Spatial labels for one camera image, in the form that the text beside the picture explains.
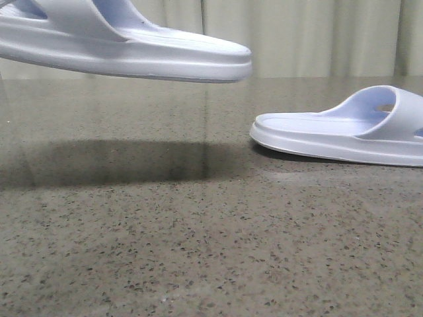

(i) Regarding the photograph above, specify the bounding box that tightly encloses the light blue slipper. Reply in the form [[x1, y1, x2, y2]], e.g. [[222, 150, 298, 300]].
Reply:
[[1, 0, 252, 83], [250, 85, 422, 166]]

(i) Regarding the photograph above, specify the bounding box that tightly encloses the white pleated curtain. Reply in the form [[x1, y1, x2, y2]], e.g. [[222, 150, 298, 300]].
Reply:
[[1, 1, 422, 79]]

